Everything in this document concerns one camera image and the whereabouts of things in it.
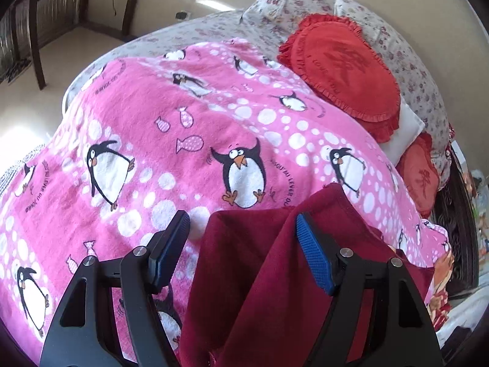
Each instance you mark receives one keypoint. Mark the white pillow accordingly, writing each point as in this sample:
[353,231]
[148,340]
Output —
[405,130]

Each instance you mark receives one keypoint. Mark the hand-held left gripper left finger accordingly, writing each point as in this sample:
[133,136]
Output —
[170,252]

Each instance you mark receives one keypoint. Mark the white cloth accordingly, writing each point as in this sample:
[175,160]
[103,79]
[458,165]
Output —
[466,313]

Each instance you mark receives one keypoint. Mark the pink penguin blanket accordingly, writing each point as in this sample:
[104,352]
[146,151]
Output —
[152,122]

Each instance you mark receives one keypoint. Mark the dark carved headboard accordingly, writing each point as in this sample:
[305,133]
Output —
[462,237]

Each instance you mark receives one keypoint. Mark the small red cushion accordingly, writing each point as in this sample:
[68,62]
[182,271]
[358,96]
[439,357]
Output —
[420,176]

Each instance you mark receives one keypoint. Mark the pair of slippers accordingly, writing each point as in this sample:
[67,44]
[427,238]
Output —
[15,70]

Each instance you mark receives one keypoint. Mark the metal folding gate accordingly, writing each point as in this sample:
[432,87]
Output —
[57,11]

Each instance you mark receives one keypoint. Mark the dark red garment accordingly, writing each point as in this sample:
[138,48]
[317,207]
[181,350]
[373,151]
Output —
[248,294]

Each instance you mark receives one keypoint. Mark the floral bed sheet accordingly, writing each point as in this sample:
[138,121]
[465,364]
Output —
[214,26]

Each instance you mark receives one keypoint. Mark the floral pillow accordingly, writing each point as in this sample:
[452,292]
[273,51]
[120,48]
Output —
[282,4]
[412,68]

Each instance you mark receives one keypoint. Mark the dark wooden table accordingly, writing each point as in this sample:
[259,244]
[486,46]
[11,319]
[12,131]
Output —
[36,53]

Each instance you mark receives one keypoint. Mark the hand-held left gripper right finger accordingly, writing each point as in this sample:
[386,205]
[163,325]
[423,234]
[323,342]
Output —
[315,252]

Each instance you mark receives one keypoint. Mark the large red frilled cushion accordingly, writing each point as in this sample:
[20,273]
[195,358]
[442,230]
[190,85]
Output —
[344,68]

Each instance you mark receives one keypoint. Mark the orange floral quilt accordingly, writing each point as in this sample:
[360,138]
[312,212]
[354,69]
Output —
[443,275]

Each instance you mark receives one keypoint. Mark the wall socket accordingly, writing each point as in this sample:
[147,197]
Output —
[182,15]

